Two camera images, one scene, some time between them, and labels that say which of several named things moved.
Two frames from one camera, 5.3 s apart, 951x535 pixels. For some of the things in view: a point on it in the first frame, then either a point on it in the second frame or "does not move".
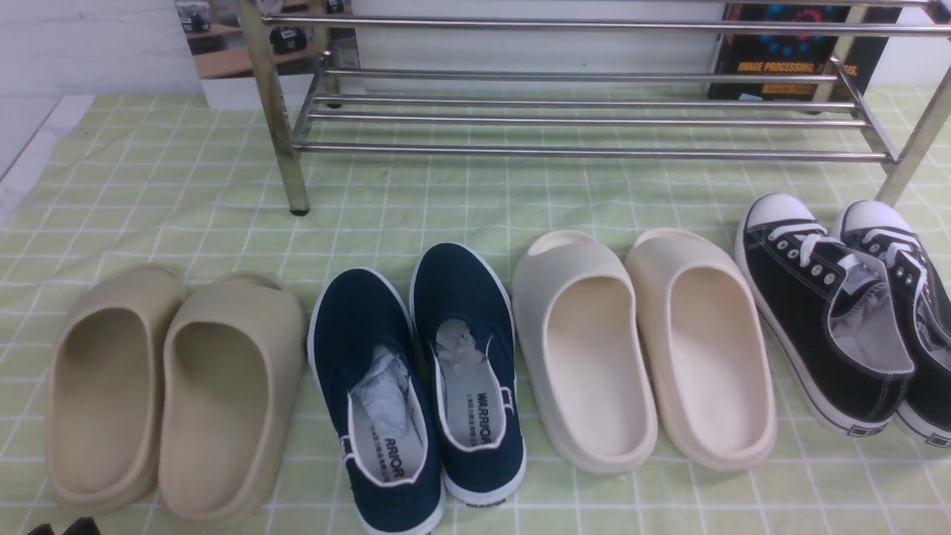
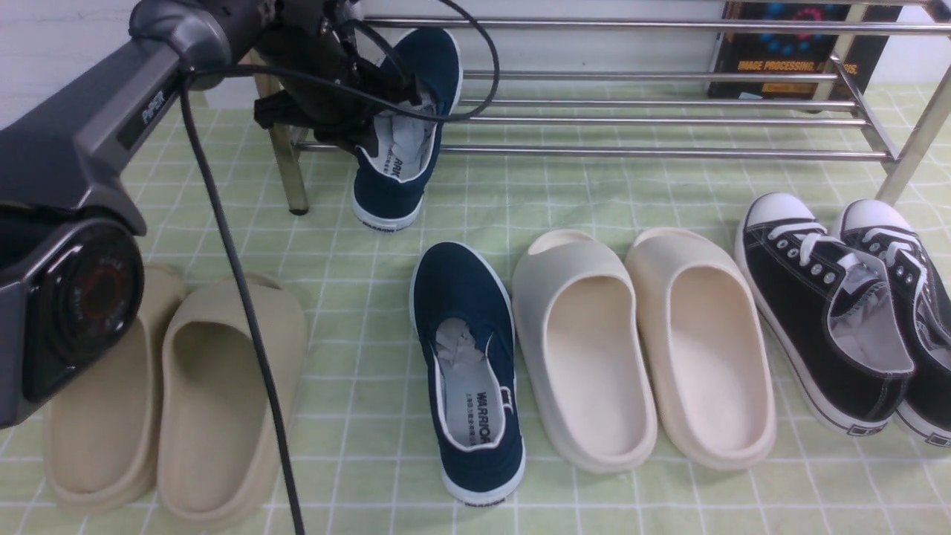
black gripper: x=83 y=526 → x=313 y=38
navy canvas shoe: x=363 y=360 → x=391 y=179
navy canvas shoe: x=461 y=312 does not move
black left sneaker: x=836 y=311 does not move
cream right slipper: x=710 y=366 does not move
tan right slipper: x=232 y=363 does not move
